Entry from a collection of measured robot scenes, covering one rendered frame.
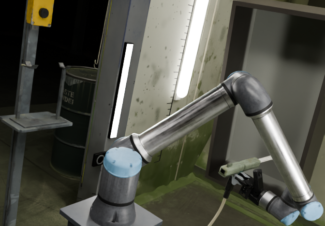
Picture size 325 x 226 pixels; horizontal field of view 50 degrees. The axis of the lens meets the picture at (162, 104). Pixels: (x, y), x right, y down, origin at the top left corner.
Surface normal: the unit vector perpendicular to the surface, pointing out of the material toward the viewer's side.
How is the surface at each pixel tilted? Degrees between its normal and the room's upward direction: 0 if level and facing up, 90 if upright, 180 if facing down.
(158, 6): 90
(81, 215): 0
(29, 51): 90
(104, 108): 90
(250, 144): 102
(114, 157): 5
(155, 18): 90
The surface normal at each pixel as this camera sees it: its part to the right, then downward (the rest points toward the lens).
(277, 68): -0.62, 0.26
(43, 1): 0.77, 0.30
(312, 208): 0.06, 0.31
